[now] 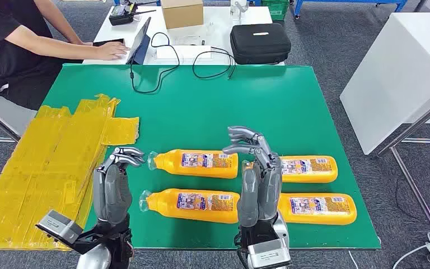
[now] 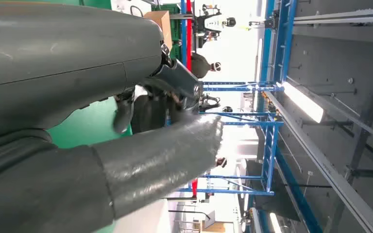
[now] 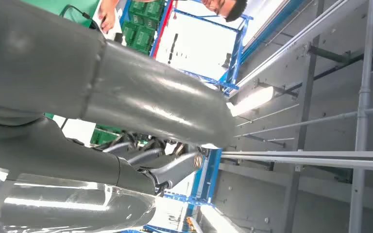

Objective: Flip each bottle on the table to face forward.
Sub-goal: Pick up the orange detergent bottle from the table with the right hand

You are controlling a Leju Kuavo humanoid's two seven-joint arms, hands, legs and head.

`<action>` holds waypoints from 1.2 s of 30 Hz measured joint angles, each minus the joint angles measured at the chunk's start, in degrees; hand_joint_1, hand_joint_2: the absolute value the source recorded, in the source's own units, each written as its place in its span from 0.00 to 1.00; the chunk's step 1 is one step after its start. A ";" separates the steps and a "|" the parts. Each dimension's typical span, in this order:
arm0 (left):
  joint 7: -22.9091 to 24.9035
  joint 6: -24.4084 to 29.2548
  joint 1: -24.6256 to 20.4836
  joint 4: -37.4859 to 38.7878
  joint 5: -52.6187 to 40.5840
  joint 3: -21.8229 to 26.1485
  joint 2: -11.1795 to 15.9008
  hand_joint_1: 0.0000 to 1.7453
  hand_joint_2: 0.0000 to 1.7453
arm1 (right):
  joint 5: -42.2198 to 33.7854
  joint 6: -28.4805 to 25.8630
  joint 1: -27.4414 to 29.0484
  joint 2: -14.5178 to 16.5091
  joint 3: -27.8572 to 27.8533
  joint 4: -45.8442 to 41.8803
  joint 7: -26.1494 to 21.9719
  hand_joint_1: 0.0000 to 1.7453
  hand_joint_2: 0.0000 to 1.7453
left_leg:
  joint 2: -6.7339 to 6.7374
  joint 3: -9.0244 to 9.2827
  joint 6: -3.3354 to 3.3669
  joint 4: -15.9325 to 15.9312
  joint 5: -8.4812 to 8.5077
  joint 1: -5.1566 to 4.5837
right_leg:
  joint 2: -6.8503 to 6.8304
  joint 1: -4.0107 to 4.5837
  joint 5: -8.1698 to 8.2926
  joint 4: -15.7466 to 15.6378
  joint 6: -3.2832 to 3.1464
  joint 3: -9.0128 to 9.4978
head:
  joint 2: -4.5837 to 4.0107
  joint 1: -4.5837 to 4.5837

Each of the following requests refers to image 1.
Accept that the black carrying case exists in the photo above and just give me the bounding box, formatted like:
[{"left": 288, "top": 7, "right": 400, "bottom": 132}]
[{"left": 230, "top": 22, "right": 292, "bottom": 66}]

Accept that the green table mat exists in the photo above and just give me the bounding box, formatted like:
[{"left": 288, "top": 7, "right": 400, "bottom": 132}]
[{"left": 41, "top": 63, "right": 382, "bottom": 251}]

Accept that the black looped cable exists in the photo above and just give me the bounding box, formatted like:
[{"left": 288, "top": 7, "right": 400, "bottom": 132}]
[{"left": 191, "top": 46, "right": 237, "bottom": 80}]

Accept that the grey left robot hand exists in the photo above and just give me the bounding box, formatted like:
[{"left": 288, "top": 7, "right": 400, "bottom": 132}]
[{"left": 92, "top": 146, "right": 146, "bottom": 225}]

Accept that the dark blue tablet case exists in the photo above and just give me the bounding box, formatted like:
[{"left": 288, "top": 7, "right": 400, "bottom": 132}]
[{"left": 125, "top": 16, "right": 152, "bottom": 66}]

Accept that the blue metal frame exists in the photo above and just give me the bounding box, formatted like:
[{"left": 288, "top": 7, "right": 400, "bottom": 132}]
[{"left": 292, "top": 0, "right": 409, "bottom": 20}]

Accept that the black tablet cable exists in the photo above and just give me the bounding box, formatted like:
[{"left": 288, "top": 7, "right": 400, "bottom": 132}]
[{"left": 129, "top": 31, "right": 181, "bottom": 95}]

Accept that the person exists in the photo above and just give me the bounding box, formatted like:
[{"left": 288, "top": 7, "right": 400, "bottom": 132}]
[{"left": 0, "top": 0, "right": 131, "bottom": 111}]

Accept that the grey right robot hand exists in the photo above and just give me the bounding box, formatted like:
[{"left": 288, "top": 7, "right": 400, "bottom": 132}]
[{"left": 222, "top": 126, "right": 283, "bottom": 228}]

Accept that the white cabinet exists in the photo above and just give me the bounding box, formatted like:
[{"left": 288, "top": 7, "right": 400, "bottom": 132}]
[{"left": 339, "top": 12, "right": 430, "bottom": 156}]

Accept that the black phone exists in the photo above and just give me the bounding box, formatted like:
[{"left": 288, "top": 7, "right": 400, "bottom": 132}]
[{"left": 93, "top": 38, "right": 125, "bottom": 48}]

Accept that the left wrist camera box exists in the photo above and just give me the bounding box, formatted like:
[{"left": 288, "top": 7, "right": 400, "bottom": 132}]
[{"left": 35, "top": 210, "right": 85, "bottom": 247}]

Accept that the white power cable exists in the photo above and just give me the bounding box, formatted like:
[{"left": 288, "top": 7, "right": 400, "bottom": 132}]
[{"left": 392, "top": 244, "right": 429, "bottom": 269}]

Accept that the cardboard box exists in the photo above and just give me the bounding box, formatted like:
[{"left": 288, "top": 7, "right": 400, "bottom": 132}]
[{"left": 161, "top": 0, "right": 204, "bottom": 30}]

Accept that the green plastic crate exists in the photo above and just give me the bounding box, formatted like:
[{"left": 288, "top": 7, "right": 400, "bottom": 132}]
[{"left": 261, "top": 0, "right": 290, "bottom": 21}]

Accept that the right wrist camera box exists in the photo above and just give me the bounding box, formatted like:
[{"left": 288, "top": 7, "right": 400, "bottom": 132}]
[{"left": 246, "top": 238, "right": 292, "bottom": 269}]

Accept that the white table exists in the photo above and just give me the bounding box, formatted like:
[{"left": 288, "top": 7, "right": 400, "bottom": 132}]
[{"left": 82, "top": 5, "right": 286, "bottom": 67}]

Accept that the black radio controller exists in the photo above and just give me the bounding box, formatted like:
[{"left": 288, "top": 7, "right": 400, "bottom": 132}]
[{"left": 108, "top": 2, "right": 157, "bottom": 27}]

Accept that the person's right hand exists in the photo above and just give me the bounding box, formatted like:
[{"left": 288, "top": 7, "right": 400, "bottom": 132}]
[{"left": 95, "top": 41, "right": 131, "bottom": 61}]

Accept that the white bench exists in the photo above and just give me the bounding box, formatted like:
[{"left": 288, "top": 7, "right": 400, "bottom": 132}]
[{"left": 0, "top": 68, "right": 38, "bottom": 143}]

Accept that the silver metal stand frame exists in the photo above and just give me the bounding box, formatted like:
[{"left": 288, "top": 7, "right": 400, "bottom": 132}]
[{"left": 375, "top": 91, "right": 430, "bottom": 253}]

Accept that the orange detergent bottle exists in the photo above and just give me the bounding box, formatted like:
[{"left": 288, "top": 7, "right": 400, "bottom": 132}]
[
  {"left": 139, "top": 188, "right": 241, "bottom": 225},
  {"left": 277, "top": 193, "right": 358, "bottom": 226},
  {"left": 147, "top": 149, "right": 239, "bottom": 180},
  {"left": 279, "top": 155, "right": 339, "bottom": 184}
]

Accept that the yellow taped plastic sheet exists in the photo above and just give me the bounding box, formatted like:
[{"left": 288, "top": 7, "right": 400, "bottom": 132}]
[{"left": 0, "top": 93, "right": 141, "bottom": 252}]

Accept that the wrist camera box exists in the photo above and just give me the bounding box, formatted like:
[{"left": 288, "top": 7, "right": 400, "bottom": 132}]
[
  {"left": 35, "top": 210, "right": 85, "bottom": 247},
  {"left": 246, "top": 238, "right": 292, "bottom": 269}
]

